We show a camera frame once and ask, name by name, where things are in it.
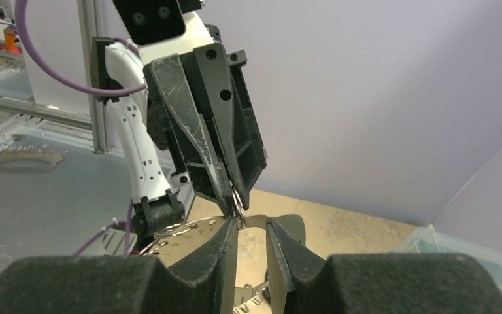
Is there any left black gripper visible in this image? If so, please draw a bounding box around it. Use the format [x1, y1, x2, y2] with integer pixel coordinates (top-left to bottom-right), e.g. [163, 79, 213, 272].
[144, 42, 267, 216]

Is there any aluminium frame post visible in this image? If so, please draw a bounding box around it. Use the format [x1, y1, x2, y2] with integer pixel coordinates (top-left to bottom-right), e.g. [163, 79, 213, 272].
[76, 0, 108, 155]

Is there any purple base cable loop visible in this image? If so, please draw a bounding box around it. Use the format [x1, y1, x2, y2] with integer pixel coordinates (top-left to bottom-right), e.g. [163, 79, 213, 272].
[72, 199, 136, 257]

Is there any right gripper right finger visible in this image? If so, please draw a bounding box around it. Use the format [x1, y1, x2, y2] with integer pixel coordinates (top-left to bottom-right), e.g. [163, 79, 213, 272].
[276, 232, 502, 313]

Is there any spare keyring holder plate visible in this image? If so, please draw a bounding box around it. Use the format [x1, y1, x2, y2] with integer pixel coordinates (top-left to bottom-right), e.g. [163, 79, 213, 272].
[0, 143, 68, 173]

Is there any grey plastic toolbox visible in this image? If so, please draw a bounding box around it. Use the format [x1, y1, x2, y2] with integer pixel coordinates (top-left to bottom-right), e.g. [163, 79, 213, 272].
[395, 224, 502, 314]

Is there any orange object in background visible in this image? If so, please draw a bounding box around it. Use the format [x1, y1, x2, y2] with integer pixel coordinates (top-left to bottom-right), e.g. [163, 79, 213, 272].
[3, 25, 21, 54]

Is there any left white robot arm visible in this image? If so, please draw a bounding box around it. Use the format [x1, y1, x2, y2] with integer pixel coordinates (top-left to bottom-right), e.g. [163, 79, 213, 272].
[92, 1, 267, 243]

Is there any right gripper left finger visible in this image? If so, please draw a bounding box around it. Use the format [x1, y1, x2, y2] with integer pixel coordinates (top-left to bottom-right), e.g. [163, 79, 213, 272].
[0, 219, 238, 313]

